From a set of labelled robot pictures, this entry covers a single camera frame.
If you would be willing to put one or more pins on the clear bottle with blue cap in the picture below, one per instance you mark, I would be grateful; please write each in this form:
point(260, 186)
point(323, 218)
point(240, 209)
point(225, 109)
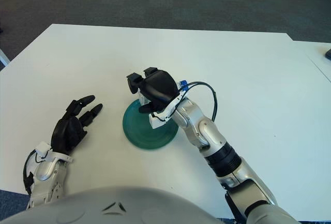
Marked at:
point(183, 85)

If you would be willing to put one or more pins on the dark flat device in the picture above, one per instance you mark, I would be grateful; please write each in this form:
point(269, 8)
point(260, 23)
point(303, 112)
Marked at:
point(329, 54)

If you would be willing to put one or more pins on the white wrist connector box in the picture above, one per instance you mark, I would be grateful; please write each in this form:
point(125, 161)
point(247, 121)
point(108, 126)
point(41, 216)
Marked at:
point(42, 149)
point(157, 121)

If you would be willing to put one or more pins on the white right wrist connector box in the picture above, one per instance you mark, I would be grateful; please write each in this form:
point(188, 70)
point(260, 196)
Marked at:
point(157, 121)

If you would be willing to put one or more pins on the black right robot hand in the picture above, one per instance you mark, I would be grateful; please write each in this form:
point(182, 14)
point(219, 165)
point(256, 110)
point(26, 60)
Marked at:
point(160, 87)

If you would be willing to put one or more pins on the grey robot torso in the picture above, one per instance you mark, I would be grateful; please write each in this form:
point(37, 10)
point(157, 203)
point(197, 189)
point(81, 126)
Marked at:
point(108, 206)

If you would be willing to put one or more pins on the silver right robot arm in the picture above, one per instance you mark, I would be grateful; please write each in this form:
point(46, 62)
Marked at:
point(204, 128)

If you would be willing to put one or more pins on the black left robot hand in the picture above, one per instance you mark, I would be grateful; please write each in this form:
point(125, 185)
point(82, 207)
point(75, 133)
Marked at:
point(67, 133)

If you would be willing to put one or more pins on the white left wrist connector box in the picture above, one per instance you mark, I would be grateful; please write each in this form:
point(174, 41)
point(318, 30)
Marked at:
point(42, 149)

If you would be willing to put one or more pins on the teal round plate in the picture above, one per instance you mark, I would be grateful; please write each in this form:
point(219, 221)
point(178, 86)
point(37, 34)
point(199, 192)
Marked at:
point(139, 133)

